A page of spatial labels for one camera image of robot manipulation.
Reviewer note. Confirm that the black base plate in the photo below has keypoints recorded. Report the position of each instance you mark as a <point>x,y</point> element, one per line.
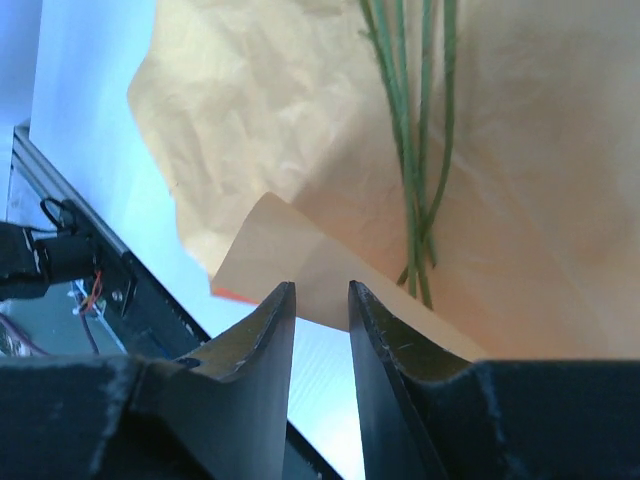
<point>150,323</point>

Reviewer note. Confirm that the aluminium front rail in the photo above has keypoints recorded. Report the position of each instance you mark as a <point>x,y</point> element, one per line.
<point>82,244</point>

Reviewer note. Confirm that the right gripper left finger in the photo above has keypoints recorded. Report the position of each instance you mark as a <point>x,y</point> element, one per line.
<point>225,403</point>

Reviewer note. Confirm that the orange wrapping paper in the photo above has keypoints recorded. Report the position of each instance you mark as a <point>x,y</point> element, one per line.
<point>270,125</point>

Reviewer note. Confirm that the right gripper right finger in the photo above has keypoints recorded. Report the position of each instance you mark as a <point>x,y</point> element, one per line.
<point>423,411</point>

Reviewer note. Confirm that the artificial flower bunch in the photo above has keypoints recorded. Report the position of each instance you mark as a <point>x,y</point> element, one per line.
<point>387,31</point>

